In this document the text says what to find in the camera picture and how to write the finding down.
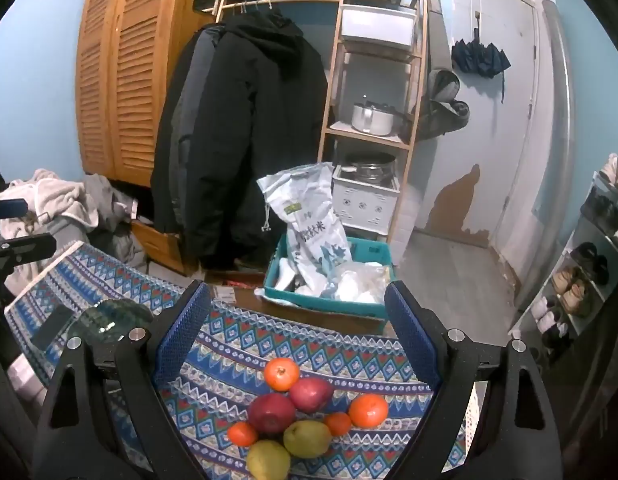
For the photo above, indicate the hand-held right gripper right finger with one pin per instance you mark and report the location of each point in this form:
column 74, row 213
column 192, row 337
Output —
column 411, row 330

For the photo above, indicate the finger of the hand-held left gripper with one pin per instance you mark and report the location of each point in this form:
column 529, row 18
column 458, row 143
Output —
column 24, row 250
column 9, row 208

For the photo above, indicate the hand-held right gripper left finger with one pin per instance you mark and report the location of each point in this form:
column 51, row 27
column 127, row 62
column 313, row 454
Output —
column 181, row 330

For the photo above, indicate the dark green glass plate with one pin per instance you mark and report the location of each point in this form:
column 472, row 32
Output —
column 114, row 317

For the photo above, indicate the small orange tangerine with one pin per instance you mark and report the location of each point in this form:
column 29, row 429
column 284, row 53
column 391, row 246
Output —
column 338, row 423
column 242, row 433

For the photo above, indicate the red apple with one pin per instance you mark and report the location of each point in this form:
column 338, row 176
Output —
column 271, row 412
column 311, row 394

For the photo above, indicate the yellow pear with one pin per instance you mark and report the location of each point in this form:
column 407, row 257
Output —
column 268, row 460
column 307, row 438

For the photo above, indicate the patterned blue tablecloth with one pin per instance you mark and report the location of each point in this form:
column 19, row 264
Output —
column 229, row 350

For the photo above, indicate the cardboard box with red label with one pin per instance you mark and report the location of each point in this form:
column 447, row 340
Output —
column 246, row 302

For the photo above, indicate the white plastic bags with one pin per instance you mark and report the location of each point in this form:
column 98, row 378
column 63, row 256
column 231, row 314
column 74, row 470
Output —
column 356, row 282

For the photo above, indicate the flat cardboard box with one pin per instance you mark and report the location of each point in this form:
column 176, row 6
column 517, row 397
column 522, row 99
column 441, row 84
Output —
column 334, row 316

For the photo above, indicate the teal plastic crate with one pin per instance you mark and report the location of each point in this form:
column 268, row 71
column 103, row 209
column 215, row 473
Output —
column 369, row 255

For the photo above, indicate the black phone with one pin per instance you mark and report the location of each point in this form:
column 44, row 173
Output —
column 51, row 332

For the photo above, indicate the wooden drawer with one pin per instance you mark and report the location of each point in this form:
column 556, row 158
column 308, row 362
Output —
column 159, row 245

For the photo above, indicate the grey garment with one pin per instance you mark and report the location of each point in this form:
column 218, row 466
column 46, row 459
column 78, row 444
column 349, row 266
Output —
column 109, row 220

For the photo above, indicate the white lattice basket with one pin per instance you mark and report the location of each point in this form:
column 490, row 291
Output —
column 364, row 205

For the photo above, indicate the white rice bag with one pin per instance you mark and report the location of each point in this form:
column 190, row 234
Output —
column 309, row 220

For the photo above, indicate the black jacket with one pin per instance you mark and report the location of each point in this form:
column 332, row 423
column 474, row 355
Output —
column 164, row 175

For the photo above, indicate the rows of shoes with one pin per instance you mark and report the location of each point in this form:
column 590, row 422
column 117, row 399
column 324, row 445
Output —
column 574, row 290

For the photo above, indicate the metal pot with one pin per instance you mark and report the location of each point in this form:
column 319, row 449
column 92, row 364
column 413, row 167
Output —
column 369, row 162

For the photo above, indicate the wooden louvered wardrobe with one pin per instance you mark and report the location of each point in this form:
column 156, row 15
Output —
column 139, row 85

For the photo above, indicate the metal shoe rack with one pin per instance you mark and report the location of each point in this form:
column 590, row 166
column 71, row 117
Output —
column 584, row 240

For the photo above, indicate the grey jacket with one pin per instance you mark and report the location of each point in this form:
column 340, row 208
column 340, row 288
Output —
column 189, row 105

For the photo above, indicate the black hooded coat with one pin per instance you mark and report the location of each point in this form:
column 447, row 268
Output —
column 259, row 135

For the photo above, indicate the grey hanging bag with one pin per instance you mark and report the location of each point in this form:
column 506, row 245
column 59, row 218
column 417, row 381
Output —
column 446, row 105

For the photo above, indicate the white door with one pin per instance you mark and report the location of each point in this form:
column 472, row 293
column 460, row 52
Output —
column 494, row 110

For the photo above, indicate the grey vertical pipe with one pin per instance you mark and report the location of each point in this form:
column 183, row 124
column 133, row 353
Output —
column 559, row 135

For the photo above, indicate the wooden shelf rack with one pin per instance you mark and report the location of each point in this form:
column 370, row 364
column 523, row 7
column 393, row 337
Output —
column 331, row 85

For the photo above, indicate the dark blue umbrella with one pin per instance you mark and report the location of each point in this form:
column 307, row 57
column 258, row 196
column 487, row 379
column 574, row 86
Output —
column 479, row 57

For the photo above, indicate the white storage bin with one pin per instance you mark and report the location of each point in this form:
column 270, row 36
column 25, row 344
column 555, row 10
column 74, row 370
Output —
column 379, row 27

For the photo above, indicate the wooden clothes rail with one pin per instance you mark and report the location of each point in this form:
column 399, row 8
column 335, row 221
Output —
column 299, row 2

